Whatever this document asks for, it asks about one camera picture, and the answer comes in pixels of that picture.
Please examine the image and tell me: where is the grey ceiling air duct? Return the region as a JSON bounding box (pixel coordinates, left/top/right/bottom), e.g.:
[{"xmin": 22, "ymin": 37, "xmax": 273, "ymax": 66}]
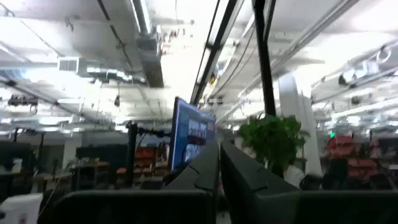
[{"xmin": 57, "ymin": 30, "xmax": 165, "ymax": 88}]

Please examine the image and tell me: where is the green potted plant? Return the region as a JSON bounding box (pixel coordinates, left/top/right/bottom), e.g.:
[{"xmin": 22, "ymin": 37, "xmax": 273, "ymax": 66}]
[{"xmin": 238, "ymin": 114, "xmax": 311, "ymax": 179}]

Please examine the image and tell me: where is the white pillar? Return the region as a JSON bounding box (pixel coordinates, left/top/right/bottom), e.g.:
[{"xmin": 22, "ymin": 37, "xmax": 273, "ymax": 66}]
[{"xmin": 277, "ymin": 73, "xmax": 323, "ymax": 178}]

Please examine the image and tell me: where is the monitor with blue screen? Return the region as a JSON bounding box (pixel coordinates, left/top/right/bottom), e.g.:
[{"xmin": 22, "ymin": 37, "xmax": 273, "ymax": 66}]
[{"xmin": 167, "ymin": 96, "xmax": 217, "ymax": 174}]

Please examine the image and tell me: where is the black monitor stand pole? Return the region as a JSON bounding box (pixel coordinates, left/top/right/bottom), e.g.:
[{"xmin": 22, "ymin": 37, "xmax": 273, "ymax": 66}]
[{"xmin": 125, "ymin": 121, "xmax": 171, "ymax": 188}]

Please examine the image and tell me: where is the white box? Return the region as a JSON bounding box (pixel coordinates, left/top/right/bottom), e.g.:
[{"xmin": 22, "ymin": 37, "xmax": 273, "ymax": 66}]
[{"xmin": 0, "ymin": 192, "xmax": 44, "ymax": 224}]

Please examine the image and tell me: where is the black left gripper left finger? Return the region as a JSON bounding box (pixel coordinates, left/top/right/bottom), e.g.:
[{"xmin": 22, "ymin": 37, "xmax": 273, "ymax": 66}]
[{"xmin": 163, "ymin": 140, "xmax": 220, "ymax": 224}]

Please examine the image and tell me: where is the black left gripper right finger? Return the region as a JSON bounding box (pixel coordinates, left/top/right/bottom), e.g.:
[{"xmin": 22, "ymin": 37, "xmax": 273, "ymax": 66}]
[{"xmin": 221, "ymin": 141, "xmax": 302, "ymax": 224}]

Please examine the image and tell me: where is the red storage bins rack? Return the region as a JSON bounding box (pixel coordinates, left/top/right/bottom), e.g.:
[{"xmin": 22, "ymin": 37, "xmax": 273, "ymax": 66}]
[{"xmin": 323, "ymin": 135, "xmax": 379, "ymax": 187}]

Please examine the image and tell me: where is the black frame post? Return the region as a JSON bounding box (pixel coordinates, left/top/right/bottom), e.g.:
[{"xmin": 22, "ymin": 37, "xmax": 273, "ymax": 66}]
[{"xmin": 252, "ymin": 0, "xmax": 278, "ymax": 118}]

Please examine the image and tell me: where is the white plant pot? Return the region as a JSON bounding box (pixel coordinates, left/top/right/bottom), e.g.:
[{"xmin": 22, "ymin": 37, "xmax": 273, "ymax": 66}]
[{"xmin": 283, "ymin": 164, "xmax": 306, "ymax": 189}]

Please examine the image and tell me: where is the black frame beam with lights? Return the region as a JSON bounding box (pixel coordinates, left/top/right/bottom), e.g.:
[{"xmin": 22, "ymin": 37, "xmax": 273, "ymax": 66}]
[{"xmin": 189, "ymin": 0, "xmax": 246, "ymax": 106}]

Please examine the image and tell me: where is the orange storage shelf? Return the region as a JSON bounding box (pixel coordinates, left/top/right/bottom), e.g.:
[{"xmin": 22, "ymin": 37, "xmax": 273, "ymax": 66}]
[{"xmin": 116, "ymin": 146, "xmax": 170, "ymax": 187}]

